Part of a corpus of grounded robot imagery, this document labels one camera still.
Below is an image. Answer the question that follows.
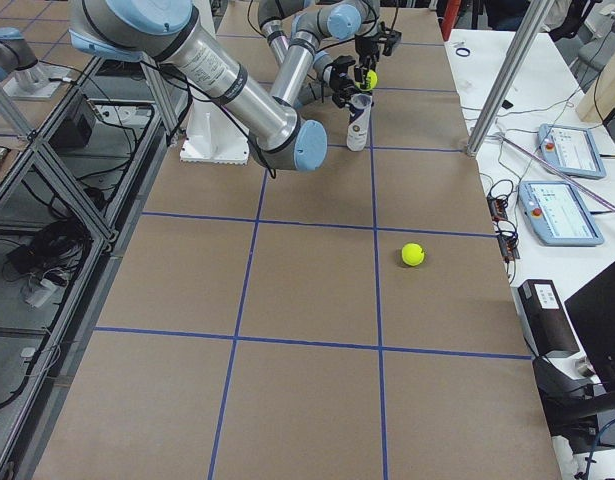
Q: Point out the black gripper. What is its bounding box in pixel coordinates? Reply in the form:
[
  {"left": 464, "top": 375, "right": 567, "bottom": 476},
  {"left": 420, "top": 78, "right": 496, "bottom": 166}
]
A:
[
  {"left": 354, "top": 34, "right": 380, "bottom": 91},
  {"left": 329, "top": 64, "right": 373, "bottom": 108}
]

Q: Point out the yellow Wilson tennis ball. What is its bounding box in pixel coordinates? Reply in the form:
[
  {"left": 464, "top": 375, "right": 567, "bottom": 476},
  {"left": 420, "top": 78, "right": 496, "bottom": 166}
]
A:
[{"left": 364, "top": 70, "right": 378, "bottom": 92}]

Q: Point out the white tennis ball can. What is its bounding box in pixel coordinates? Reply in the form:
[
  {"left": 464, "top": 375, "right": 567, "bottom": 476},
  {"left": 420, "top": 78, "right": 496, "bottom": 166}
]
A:
[{"left": 346, "top": 96, "right": 372, "bottom": 151}]

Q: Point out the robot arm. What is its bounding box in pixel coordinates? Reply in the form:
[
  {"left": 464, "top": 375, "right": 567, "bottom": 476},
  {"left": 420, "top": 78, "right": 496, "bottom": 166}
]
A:
[
  {"left": 258, "top": 1, "right": 380, "bottom": 105},
  {"left": 69, "top": 1, "right": 380, "bottom": 171}
]

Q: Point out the yellow Roland Garros tennis ball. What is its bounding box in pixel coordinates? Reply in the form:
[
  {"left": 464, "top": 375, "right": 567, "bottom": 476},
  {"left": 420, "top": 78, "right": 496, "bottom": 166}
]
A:
[{"left": 401, "top": 243, "right": 426, "bottom": 267}]

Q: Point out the orange circuit board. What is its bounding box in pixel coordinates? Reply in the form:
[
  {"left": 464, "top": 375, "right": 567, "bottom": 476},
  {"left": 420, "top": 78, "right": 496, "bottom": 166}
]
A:
[{"left": 486, "top": 194, "right": 519, "bottom": 264}]

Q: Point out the far blue teach pendant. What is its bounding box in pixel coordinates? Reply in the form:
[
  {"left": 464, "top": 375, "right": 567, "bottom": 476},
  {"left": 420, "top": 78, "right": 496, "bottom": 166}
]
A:
[{"left": 538, "top": 124, "right": 606, "bottom": 179}]

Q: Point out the blue teach pendant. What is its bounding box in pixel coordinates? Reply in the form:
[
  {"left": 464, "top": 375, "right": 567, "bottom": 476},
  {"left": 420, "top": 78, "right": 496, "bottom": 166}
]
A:
[
  {"left": 538, "top": 124, "right": 606, "bottom": 179},
  {"left": 518, "top": 181, "right": 604, "bottom": 247}
]

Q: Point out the near blue teach pendant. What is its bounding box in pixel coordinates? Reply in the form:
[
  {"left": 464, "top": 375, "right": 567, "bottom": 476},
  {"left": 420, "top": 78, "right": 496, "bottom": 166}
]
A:
[{"left": 518, "top": 181, "right": 604, "bottom": 247}]

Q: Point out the black box with label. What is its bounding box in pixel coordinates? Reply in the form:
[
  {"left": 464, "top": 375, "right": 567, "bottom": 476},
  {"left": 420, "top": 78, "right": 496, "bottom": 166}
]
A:
[{"left": 517, "top": 279, "right": 580, "bottom": 358}]

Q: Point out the black computer monitor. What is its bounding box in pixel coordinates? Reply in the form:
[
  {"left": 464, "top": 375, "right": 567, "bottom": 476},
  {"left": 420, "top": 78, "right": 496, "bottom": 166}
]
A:
[{"left": 565, "top": 261, "right": 615, "bottom": 389}]

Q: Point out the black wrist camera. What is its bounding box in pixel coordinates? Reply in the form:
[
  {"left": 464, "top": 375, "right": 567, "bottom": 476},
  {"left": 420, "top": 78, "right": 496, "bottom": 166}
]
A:
[
  {"left": 379, "top": 29, "right": 402, "bottom": 57},
  {"left": 331, "top": 55, "right": 356, "bottom": 76}
]

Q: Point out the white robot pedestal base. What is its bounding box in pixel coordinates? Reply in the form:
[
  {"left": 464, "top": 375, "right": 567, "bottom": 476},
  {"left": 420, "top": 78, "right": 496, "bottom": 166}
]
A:
[{"left": 180, "top": 100, "right": 250, "bottom": 165}]

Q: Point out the aluminium frame post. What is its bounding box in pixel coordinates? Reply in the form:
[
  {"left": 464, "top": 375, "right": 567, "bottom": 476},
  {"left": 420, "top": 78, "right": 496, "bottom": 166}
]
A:
[{"left": 465, "top": 0, "right": 553, "bottom": 157}]

